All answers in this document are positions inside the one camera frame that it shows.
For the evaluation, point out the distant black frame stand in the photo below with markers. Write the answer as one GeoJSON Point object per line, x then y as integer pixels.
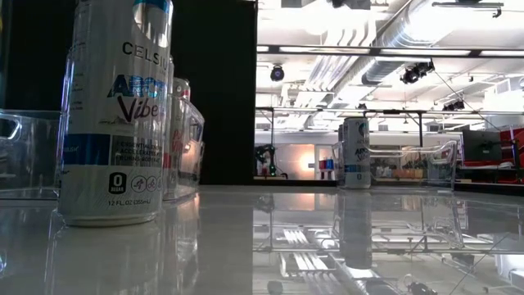
{"type": "Point", "coordinates": [311, 110]}

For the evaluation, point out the black track spotlights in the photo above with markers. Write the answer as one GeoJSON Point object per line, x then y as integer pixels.
{"type": "Point", "coordinates": [454, 105]}
{"type": "Point", "coordinates": [413, 73]}

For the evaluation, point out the red storage shelving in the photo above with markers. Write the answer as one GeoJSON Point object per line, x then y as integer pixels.
{"type": "Point", "coordinates": [511, 139]}

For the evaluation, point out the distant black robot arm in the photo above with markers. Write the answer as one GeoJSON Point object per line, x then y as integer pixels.
{"type": "Point", "coordinates": [266, 157]}

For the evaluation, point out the black ceiling light rail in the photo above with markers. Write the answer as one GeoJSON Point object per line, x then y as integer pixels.
{"type": "Point", "coordinates": [376, 51]}

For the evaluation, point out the white can blue band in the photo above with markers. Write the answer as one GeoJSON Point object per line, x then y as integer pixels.
{"type": "Point", "coordinates": [357, 155]}
{"type": "Point", "coordinates": [114, 123]}

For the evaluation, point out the clear plastic bin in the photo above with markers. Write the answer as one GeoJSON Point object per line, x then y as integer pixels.
{"type": "Point", "coordinates": [430, 172]}
{"type": "Point", "coordinates": [28, 164]}

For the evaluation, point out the black round ceiling spotlight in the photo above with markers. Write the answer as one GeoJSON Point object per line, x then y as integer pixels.
{"type": "Point", "coordinates": [277, 73]}

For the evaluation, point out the black monitor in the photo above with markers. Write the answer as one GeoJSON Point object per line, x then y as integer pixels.
{"type": "Point", "coordinates": [483, 145]}

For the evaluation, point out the silver ceiling ventilation duct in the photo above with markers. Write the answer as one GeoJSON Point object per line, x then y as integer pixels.
{"type": "Point", "coordinates": [380, 71]}

